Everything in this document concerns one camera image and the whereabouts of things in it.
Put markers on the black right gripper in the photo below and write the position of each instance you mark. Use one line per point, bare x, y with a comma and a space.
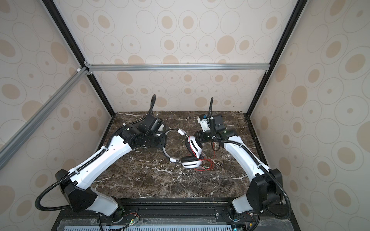
200, 137

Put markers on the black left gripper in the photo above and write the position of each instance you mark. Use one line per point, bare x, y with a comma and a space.
162, 143

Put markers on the black white headphones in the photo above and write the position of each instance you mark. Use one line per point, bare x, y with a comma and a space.
188, 150

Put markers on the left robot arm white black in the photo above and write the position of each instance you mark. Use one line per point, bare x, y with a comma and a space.
75, 184

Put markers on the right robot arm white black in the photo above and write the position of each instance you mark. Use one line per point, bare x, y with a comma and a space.
265, 192

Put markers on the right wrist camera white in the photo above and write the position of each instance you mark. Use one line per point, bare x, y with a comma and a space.
204, 121

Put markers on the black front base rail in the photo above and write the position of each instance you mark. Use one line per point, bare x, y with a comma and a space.
175, 214

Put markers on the silver aluminium rail back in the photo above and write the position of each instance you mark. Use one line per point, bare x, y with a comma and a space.
177, 67

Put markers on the silver aluminium rail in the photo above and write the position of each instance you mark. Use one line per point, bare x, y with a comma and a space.
177, 67
17, 141

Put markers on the silver aluminium rail left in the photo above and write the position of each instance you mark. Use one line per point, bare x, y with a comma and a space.
17, 141

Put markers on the black corner frame post right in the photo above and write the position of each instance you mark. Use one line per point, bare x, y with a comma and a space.
292, 22

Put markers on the black corner frame post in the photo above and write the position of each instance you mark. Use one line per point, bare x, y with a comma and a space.
292, 22
51, 7

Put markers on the black corner frame post left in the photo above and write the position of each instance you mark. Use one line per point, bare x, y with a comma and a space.
51, 7

